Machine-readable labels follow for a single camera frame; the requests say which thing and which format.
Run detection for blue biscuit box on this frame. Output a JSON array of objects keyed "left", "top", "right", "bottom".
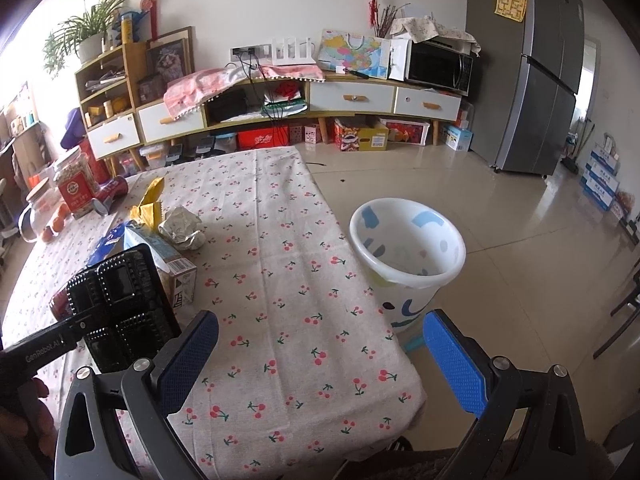
[{"left": 86, "top": 221, "right": 198, "bottom": 310}]

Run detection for black plastic food tray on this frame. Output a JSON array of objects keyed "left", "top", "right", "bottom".
[{"left": 66, "top": 244, "right": 181, "bottom": 373}]

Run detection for silver foil wrapper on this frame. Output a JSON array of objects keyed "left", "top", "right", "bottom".
[{"left": 158, "top": 206, "right": 206, "bottom": 250}]

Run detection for yellow snack wrapper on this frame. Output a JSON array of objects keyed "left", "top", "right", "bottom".
[{"left": 129, "top": 177, "right": 164, "bottom": 232}]

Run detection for white patterned trash bin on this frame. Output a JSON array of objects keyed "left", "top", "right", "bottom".
[{"left": 349, "top": 197, "right": 466, "bottom": 334}]

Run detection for person's left hand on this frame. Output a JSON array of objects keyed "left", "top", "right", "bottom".
[{"left": 0, "top": 377, "right": 56, "bottom": 460}]

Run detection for cherry print tablecloth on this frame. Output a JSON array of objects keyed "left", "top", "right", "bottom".
[{"left": 2, "top": 148, "right": 426, "bottom": 479}]

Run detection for orange tangerine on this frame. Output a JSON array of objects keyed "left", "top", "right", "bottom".
[
  {"left": 51, "top": 216, "right": 65, "bottom": 234},
  {"left": 56, "top": 203, "right": 70, "bottom": 219}
]

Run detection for glass jar wooden lid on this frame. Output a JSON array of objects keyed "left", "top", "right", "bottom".
[{"left": 17, "top": 178, "right": 62, "bottom": 244}]

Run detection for red drink can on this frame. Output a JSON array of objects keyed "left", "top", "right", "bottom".
[{"left": 91, "top": 176, "right": 129, "bottom": 217}]

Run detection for peanut jar red label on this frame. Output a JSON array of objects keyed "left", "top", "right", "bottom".
[{"left": 53, "top": 146, "right": 100, "bottom": 218}]

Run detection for red cardboard box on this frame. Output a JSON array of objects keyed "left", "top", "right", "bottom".
[{"left": 236, "top": 126, "right": 290, "bottom": 151}]

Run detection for stacked blue white boxes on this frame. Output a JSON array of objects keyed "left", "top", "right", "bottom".
[{"left": 580, "top": 143, "right": 620, "bottom": 211}]

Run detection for wooden white tv cabinet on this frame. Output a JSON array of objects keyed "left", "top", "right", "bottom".
[{"left": 88, "top": 66, "right": 462, "bottom": 159}]

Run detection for yellow red snack carton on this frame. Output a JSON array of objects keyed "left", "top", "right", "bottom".
[{"left": 334, "top": 116, "right": 390, "bottom": 152}]

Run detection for pink cloth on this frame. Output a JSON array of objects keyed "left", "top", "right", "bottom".
[{"left": 163, "top": 64, "right": 326, "bottom": 122}]

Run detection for framed picture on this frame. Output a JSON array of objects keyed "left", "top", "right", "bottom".
[{"left": 146, "top": 26, "right": 194, "bottom": 84}]

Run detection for white slatted rack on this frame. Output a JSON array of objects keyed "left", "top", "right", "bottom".
[{"left": 271, "top": 37, "right": 316, "bottom": 66}]

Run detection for black microwave oven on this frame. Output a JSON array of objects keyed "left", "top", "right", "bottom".
[{"left": 405, "top": 42, "right": 474, "bottom": 96}]

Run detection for potted green plant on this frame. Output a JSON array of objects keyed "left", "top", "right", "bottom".
[{"left": 43, "top": 0, "right": 126, "bottom": 78}]

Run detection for colourful map bag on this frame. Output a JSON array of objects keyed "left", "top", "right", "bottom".
[{"left": 317, "top": 29, "right": 392, "bottom": 79}]

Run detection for grey refrigerator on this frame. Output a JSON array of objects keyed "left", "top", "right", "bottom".
[{"left": 466, "top": 0, "right": 585, "bottom": 177}]

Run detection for yellow note on fridge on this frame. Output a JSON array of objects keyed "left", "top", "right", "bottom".
[{"left": 494, "top": 0, "right": 528, "bottom": 23}]

